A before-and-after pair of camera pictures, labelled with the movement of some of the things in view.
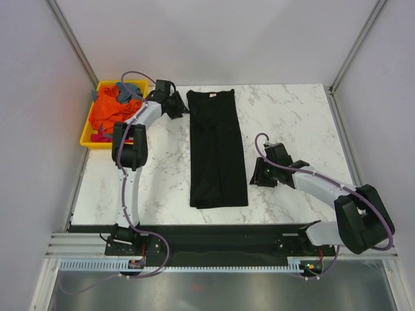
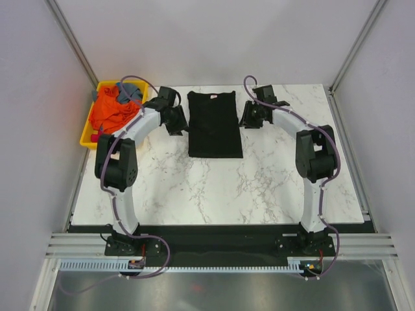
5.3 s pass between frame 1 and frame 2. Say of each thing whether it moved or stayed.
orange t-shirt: stayed
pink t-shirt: stayed
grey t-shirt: stayed
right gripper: moved
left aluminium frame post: stayed
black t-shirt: moved
